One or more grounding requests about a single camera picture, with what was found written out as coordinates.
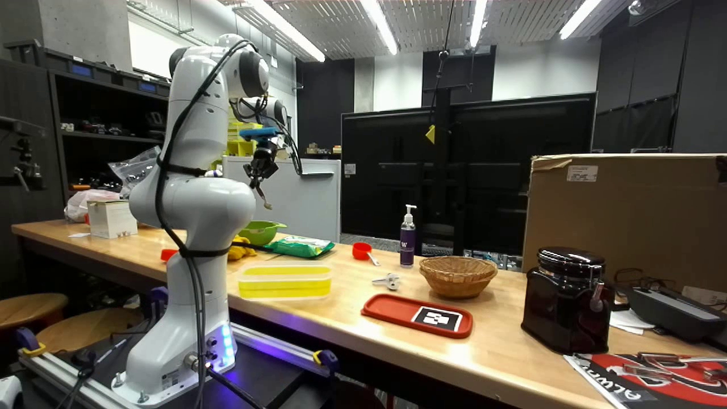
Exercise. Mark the red measuring scoop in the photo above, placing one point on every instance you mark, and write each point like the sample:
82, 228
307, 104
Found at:
362, 251

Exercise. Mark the dark metal spoon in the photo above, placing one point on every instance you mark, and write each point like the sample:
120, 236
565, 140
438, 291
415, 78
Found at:
263, 196

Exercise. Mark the black wall-mounted tool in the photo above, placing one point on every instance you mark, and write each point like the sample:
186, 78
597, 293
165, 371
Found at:
23, 160

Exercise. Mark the yellow sign board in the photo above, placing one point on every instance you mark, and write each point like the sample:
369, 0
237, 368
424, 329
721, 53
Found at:
236, 146

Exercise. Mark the round wooden stool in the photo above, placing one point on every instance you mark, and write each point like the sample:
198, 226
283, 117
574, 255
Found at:
82, 329
31, 308

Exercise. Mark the yellow tag on stand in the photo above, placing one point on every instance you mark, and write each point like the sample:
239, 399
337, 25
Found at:
430, 134

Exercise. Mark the small white box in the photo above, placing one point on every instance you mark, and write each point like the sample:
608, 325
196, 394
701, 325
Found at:
112, 218

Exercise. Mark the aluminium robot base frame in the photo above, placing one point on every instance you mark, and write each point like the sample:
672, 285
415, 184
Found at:
280, 355

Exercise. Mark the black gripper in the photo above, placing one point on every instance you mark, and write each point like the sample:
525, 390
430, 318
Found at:
268, 154

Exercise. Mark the red black printed poster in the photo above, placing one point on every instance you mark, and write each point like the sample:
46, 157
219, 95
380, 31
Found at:
666, 377

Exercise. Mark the dark grey desk device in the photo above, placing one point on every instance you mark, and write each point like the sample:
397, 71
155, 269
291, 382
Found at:
673, 315

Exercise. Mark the green bowl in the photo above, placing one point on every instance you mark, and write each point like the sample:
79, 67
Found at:
261, 234

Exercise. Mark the large cardboard box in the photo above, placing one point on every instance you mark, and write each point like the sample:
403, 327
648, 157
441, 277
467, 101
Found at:
629, 218

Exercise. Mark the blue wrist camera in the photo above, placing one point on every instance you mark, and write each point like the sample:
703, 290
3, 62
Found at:
261, 133

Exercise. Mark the pinkish white plastic bag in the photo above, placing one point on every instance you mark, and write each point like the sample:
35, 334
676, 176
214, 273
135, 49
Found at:
80, 205

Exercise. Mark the clear plastic bag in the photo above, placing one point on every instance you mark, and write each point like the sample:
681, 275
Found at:
135, 168

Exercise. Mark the small red object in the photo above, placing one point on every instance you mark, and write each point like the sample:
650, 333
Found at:
170, 255

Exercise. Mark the black glossy appliance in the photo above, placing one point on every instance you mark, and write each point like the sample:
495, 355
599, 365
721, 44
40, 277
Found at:
565, 310

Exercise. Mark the wicker basket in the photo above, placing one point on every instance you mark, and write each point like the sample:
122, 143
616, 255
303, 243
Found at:
458, 277

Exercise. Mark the red tray with marker tag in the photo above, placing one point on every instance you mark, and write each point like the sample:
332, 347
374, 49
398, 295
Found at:
395, 310

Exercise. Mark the yellow transparent plastic container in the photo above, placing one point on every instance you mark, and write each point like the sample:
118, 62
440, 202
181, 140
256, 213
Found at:
286, 285

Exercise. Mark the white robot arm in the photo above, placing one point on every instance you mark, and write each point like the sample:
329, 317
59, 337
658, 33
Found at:
206, 205

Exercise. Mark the purple pump sanitizer bottle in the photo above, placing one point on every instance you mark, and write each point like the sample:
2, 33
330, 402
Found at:
408, 241

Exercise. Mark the dark shelving unit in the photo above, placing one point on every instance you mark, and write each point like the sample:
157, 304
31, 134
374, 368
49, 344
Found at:
98, 113

